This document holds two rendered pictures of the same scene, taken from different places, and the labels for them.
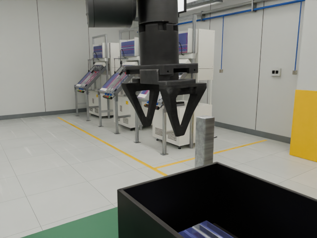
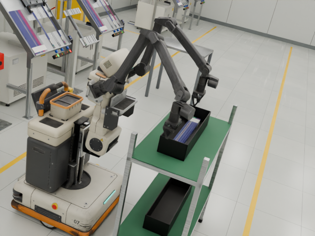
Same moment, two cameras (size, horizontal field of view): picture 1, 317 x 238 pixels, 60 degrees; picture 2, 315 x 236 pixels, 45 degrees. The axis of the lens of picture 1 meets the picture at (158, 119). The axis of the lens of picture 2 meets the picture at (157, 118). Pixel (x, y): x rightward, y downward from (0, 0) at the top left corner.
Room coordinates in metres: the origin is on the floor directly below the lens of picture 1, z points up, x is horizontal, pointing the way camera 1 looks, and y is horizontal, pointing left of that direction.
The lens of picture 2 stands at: (1.67, 1.40, 2.11)
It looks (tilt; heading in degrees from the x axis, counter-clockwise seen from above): 26 degrees down; 231
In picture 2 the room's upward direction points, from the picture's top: 12 degrees clockwise
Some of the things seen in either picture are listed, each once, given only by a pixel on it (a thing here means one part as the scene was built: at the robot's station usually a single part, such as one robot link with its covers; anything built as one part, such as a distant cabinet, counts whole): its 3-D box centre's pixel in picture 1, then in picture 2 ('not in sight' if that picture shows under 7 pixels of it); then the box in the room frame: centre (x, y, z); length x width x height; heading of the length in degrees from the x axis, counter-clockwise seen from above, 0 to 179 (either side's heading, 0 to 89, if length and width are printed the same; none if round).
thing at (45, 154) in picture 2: not in sight; (65, 140); (0.62, -0.90, 0.59); 0.55 x 0.34 x 0.83; 35
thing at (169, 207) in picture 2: not in sight; (169, 202); (0.11, -0.18, 0.41); 0.57 x 0.17 x 0.11; 35
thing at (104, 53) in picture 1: (104, 76); not in sight; (6.69, 1.30, 0.95); 1.37 x 0.82 x 1.90; 125
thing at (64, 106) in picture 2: not in sight; (66, 106); (0.63, -0.91, 0.87); 0.23 x 0.15 x 0.11; 35
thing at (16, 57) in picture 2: not in sight; (6, 68); (0.47, -3.07, 0.31); 0.70 x 0.65 x 0.62; 35
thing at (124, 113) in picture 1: (134, 79); not in sight; (5.50, 0.47, 0.95); 1.37 x 0.82 x 1.90; 125
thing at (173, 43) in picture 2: not in sight; (178, 73); (-1.67, -2.43, 0.40); 0.70 x 0.45 x 0.80; 123
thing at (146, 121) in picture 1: (150, 98); (169, 130); (0.44, 0.01, 1.16); 0.07 x 0.07 x 0.09; 34
